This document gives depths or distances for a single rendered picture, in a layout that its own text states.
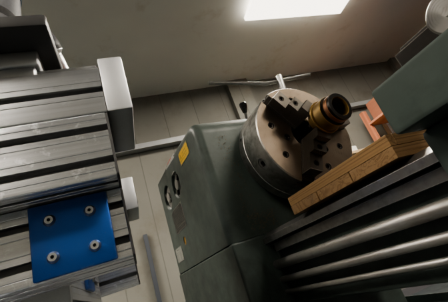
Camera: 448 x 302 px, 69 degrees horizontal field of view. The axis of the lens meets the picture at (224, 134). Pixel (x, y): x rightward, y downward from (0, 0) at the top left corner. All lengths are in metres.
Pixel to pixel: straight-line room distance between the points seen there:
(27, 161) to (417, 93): 0.43
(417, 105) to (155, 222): 3.32
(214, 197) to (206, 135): 0.19
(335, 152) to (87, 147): 0.72
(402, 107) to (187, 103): 3.88
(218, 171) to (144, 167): 2.84
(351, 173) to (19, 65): 0.54
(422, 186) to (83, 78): 0.51
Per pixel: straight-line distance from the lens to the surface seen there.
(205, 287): 1.17
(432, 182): 0.56
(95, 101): 0.46
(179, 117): 4.07
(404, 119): 0.39
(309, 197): 0.71
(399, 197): 0.60
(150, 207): 3.61
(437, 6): 0.41
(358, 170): 0.60
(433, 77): 0.37
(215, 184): 0.93
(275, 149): 0.87
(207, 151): 0.97
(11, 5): 0.66
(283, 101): 0.92
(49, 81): 0.49
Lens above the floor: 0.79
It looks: 23 degrees up
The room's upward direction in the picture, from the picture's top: 20 degrees counter-clockwise
